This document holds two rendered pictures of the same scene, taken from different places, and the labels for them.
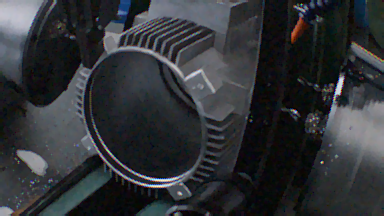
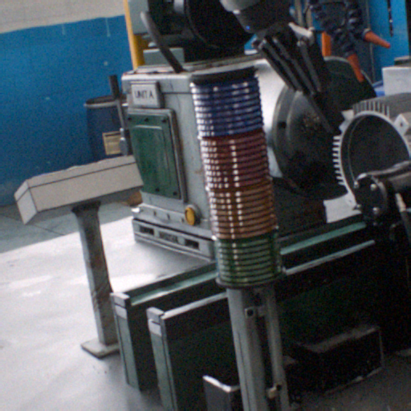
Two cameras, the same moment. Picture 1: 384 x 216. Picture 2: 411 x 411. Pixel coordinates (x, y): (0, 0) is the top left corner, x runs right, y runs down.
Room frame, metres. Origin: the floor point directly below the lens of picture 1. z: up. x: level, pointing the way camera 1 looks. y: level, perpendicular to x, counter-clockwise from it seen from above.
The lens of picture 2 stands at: (-0.51, -0.49, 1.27)
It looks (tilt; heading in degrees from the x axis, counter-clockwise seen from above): 13 degrees down; 38
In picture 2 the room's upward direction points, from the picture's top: 8 degrees counter-clockwise
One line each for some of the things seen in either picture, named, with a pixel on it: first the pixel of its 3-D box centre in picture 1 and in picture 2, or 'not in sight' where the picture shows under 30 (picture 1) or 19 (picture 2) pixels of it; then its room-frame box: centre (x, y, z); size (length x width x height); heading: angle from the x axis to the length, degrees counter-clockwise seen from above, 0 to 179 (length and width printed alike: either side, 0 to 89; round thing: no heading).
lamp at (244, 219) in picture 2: not in sight; (241, 205); (0.09, -0.07, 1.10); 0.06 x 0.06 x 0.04
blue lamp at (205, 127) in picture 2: not in sight; (227, 104); (0.09, -0.07, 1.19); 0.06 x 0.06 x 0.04
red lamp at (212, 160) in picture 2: not in sight; (234, 155); (0.09, -0.07, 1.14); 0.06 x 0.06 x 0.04
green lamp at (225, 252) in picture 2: not in sight; (247, 254); (0.09, -0.07, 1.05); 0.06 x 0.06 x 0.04
